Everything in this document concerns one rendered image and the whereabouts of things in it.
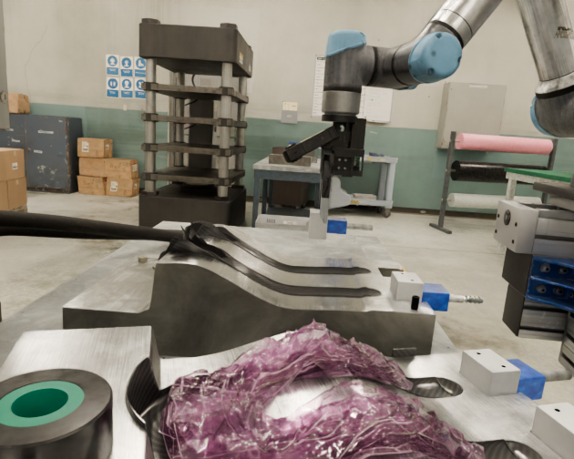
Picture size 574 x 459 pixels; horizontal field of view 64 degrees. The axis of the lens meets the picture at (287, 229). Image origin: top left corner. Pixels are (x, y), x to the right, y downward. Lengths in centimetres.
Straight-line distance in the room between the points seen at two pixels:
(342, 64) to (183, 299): 52
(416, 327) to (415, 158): 669
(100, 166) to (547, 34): 675
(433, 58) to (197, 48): 393
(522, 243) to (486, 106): 625
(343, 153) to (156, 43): 396
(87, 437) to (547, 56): 109
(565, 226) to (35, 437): 96
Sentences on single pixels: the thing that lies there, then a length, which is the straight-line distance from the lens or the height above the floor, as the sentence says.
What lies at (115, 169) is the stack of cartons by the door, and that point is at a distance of 733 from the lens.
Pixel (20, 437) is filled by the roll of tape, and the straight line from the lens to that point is 30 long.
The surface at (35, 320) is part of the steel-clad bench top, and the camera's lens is 82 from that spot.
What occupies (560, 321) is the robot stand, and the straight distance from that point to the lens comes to 111.
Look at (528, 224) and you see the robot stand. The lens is 103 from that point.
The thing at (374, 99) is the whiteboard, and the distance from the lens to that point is 717.
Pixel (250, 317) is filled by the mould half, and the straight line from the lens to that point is 62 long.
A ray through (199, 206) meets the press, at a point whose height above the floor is 34.
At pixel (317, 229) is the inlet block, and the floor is 92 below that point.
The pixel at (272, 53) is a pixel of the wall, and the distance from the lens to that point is 722.
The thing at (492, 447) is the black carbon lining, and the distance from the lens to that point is 48.
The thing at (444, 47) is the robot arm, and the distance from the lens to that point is 83.
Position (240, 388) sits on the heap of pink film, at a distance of 42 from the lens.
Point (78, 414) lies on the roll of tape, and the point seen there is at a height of 95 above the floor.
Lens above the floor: 111
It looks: 12 degrees down
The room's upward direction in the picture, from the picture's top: 4 degrees clockwise
